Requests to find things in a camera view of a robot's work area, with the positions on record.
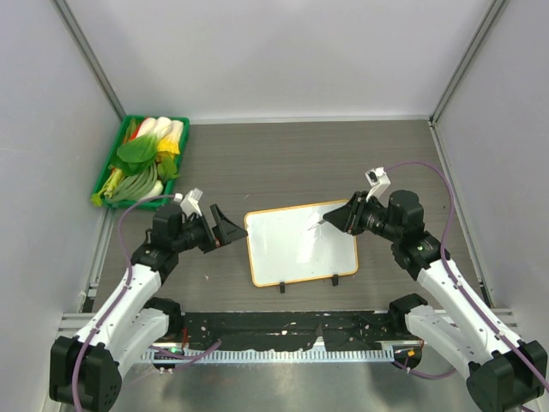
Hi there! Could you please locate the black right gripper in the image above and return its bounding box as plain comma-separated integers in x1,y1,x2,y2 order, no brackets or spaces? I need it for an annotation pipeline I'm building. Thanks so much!
323,191,402,242

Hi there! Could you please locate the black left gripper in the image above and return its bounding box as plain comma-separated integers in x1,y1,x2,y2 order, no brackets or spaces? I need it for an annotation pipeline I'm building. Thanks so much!
172,204,247,253

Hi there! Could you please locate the yellow framed whiteboard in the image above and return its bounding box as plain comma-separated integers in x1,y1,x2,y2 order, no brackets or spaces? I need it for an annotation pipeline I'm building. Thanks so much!
244,199,359,288

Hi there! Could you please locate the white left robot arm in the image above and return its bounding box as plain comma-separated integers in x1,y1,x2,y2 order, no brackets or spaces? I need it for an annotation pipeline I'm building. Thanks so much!
49,201,247,411

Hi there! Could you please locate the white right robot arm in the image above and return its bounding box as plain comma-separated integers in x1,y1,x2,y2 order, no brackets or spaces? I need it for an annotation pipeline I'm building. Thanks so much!
323,190,548,411

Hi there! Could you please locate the green plastic crate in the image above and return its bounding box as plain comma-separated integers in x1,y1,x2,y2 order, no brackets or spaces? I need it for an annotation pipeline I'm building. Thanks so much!
90,115,190,210

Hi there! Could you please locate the white radish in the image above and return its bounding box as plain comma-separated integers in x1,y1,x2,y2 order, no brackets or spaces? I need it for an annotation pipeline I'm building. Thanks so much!
139,180,164,201

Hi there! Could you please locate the green long beans bundle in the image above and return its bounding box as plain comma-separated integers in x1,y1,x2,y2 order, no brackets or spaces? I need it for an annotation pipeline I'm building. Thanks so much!
104,164,158,203

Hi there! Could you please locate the yellow flower vegetable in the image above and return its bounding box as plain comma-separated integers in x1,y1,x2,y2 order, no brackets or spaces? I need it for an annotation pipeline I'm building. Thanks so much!
156,134,180,162

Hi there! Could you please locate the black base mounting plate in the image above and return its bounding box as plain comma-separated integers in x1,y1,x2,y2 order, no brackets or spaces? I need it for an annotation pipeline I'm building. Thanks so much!
155,311,418,352

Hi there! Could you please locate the green leafy bok choy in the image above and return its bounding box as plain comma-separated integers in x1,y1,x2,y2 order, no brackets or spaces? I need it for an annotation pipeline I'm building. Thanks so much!
111,134,158,176

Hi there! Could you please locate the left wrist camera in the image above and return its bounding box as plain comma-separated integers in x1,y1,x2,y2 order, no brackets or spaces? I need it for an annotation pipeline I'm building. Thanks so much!
179,188,203,217

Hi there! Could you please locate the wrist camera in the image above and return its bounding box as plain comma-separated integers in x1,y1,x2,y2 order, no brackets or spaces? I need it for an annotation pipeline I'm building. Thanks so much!
179,188,203,217
365,167,391,202

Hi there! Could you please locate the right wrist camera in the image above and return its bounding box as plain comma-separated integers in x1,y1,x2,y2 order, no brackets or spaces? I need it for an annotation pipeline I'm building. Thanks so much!
365,167,391,202

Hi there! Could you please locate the slotted cable duct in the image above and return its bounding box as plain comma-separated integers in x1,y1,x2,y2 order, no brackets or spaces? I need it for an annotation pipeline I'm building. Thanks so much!
130,345,395,366

